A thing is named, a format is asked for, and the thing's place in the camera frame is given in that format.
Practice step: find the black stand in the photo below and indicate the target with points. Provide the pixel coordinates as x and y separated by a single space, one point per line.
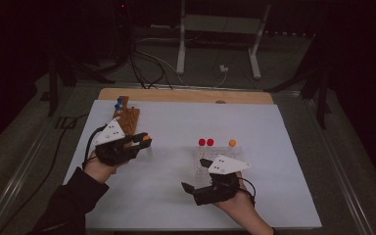
322 104
53 91

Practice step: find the orange capped test tube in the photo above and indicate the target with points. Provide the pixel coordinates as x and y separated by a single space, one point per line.
147 138
232 143

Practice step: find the clear plastic tube rack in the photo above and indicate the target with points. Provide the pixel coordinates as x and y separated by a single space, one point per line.
202 153

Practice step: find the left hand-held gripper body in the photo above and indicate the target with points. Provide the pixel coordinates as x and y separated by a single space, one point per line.
111 133

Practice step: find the wooden test tube rack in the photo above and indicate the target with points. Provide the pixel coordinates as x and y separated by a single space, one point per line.
131 119

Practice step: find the black floor bracket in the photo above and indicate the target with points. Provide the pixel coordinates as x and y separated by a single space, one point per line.
66 122

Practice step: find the red capped test tube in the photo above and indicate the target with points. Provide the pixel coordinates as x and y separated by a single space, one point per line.
210 142
202 142

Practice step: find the person's left hand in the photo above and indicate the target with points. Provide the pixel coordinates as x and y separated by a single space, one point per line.
98 171

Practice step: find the blue capped test tube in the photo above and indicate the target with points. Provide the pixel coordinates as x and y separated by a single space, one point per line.
117 106
120 100

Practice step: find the white table mat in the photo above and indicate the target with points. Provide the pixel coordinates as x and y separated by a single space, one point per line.
169 130

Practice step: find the person's right hand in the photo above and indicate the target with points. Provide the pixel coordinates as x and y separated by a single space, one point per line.
241 205

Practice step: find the white plug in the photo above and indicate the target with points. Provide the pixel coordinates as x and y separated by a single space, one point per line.
223 68

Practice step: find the dark round table grommet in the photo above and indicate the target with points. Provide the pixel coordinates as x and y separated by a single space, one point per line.
220 102

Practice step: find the white metal stand frame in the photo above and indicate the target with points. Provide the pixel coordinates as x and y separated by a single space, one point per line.
181 49

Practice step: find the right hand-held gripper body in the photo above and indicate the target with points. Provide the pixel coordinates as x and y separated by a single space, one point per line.
226 164

